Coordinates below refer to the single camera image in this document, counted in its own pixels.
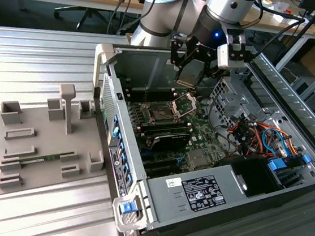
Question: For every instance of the open grey PC case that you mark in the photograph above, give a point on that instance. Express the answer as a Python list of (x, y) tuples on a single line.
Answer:
[(140, 65)]

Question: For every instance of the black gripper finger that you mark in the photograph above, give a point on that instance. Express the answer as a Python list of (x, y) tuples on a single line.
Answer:
[(179, 52), (210, 64)]

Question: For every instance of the CPU socket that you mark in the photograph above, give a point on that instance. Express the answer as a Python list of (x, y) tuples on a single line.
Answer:
[(158, 113)]

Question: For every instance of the small CPU plate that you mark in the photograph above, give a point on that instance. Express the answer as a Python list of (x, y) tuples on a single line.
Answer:
[(191, 73)]

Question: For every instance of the blue case latch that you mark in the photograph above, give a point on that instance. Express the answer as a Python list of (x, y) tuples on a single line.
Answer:
[(126, 207)]

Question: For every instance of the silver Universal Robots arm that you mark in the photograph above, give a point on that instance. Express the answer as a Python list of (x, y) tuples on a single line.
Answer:
[(156, 24)]

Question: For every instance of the silver chipset heatsink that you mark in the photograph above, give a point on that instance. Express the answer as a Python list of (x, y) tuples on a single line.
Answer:
[(199, 158)]

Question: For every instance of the thin metal locking lever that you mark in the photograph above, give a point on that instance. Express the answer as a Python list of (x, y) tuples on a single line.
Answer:
[(145, 96)]

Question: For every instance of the grey parts rack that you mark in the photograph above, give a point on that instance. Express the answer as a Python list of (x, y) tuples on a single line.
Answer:
[(47, 139)]

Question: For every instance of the black RAM slot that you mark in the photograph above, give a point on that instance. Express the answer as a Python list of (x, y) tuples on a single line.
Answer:
[(165, 127), (168, 133), (137, 98), (137, 91)]

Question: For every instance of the black office chair base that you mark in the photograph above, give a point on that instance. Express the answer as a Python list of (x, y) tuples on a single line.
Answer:
[(87, 11)]

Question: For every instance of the black graphics card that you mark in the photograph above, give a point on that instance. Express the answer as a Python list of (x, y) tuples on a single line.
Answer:
[(169, 142)]

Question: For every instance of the black expansion slot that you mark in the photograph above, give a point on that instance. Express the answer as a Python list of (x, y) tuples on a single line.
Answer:
[(165, 169), (161, 161)]

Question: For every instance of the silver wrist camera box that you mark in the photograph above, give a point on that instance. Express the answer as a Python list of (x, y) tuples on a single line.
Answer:
[(224, 57)]

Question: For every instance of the blue disk carrier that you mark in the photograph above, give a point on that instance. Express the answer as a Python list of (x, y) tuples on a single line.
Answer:
[(278, 165)]

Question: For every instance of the grey power supply with label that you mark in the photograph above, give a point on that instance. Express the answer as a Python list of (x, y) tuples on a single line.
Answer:
[(159, 201)]

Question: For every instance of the green RAM stick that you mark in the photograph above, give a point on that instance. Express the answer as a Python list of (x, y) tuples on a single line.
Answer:
[(42, 158)]

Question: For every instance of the metal drive cage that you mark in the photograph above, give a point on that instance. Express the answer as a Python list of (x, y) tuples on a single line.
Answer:
[(240, 100)]

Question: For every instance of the black fan shroud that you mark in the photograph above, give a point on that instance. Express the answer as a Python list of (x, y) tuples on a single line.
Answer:
[(256, 175)]

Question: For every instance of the black tripod pole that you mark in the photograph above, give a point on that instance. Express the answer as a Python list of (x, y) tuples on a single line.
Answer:
[(302, 32)]

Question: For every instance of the green motherboard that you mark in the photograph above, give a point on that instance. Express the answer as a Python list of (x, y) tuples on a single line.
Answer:
[(201, 134)]

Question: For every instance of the small white box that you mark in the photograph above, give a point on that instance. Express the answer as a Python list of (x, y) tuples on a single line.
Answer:
[(282, 17)]

